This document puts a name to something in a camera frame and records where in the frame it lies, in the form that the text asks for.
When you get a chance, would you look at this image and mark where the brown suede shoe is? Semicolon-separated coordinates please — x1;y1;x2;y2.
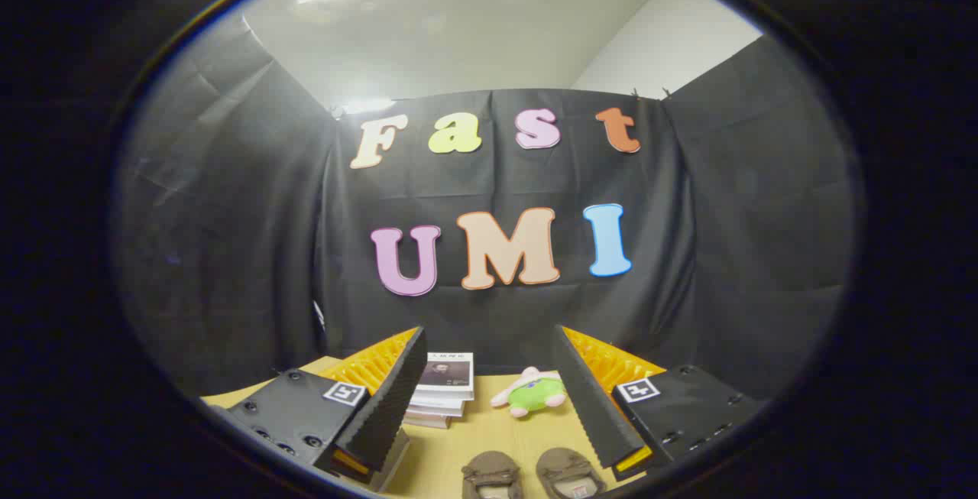
461;450;525;499
535;447;607;499

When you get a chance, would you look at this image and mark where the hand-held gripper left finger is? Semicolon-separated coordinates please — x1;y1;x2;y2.
226;326;429;485

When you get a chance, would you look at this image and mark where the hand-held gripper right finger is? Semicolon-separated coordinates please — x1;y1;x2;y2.
552;324;765;483

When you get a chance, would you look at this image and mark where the white book with portrait cover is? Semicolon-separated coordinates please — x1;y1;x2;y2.
416;352;475;402

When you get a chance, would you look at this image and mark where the pink and green plush toy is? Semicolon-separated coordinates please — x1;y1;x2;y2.
490;366;568;420

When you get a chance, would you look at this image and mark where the pink-edged book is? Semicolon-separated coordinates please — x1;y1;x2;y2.
403;410;454;430

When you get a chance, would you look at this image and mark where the white paperback book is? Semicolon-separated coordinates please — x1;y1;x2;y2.
408;396;468;418

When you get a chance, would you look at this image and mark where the black backdrop cloth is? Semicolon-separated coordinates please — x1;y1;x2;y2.
115;14;857;402

